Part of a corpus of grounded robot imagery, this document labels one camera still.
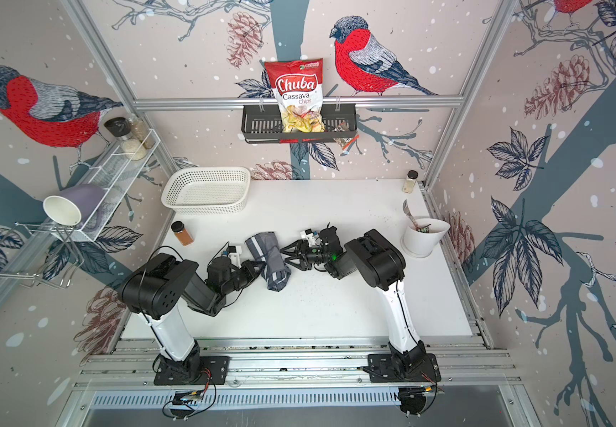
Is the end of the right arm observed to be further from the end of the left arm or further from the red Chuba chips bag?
the red Chuba chips bag

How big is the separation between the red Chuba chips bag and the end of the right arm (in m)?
0.37

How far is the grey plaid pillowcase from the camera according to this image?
873 mm

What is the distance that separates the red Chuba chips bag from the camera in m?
0.81

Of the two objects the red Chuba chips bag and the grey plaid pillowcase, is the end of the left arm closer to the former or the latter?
the grey plaid pillowcase

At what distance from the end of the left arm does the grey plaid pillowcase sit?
0.06m

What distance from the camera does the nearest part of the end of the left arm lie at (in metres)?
0.76

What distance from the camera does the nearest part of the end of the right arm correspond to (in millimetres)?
850

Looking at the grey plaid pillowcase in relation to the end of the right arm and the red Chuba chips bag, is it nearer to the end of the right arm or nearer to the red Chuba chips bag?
the end of the right arm

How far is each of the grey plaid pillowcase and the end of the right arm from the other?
32mm
